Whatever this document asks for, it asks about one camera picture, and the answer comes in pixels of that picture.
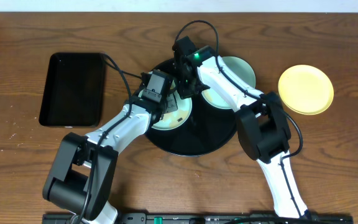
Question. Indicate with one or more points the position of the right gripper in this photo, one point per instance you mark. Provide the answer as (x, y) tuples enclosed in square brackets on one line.
[(188, 90)]

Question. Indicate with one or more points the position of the light green plate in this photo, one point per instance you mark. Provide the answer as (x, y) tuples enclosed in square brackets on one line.
[(175, 119), (240, 70)]

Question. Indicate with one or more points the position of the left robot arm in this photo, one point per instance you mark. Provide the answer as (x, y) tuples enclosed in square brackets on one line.
[(81, 175)]

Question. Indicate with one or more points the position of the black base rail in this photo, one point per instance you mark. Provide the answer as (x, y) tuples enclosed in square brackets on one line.
[(142, 218)]

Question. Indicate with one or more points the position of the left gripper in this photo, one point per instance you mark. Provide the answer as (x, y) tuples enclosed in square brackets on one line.
[(169, 104)]

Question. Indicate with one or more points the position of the yellow plate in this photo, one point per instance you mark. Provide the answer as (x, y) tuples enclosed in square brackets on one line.
[(305, 89)]

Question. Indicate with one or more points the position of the black rectangular bin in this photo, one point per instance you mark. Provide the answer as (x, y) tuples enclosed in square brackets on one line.
[(73, 93)]

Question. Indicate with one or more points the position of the round black tray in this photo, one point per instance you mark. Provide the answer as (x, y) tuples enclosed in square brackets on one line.
[(206, 130)]

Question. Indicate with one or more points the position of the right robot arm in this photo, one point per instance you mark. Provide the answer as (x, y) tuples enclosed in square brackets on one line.
[(262, 124)]

